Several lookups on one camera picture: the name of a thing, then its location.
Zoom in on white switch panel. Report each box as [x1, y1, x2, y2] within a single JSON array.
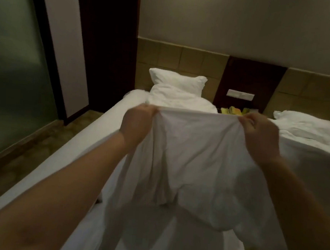
[[226, 89, 256, 102]]

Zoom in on yellow telephone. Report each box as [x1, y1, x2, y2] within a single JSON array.
[[221, 105, 251, 117]]

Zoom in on person's right forearm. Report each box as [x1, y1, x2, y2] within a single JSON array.
[[255, 158, 330, 250]]

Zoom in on person's left hand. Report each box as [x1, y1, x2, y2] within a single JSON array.
[[117, 101, 161, 152]]

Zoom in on dark wooden wall panel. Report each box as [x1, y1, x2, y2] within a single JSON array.
[[212, 54, 289, 117]]

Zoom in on white pillow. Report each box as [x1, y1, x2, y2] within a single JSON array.
[[147, 67, 209, 102]]

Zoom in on white bed sheet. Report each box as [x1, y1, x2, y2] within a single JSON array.
[[0, 77, 266, 250]]

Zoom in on person's left forearm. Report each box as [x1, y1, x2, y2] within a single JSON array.
[[0, 123, 133, 250]]

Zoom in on person's right hand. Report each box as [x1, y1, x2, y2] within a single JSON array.
[[234, 110, 286, 168]]

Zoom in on frosted glass partition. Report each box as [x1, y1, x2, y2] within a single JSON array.
[[0, 0, 70, 172]]

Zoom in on dark wooden column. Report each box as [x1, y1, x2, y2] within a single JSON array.
[[65, 0, 143, 116]]

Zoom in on beige padded headboard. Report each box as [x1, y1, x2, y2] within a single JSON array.
[[132, 38, 330, 130]]

